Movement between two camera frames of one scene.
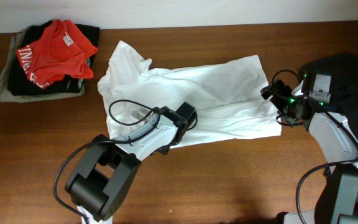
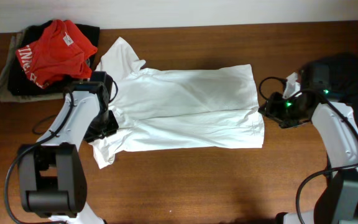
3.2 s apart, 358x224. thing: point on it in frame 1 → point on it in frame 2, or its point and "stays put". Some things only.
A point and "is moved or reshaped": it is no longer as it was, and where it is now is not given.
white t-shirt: (231, 101) is moved or reshaped
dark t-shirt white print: (353, 94) stays put
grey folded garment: (0, 90) stays put
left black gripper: (166, 149) → (112, 127)
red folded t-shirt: (62, 50) stays put
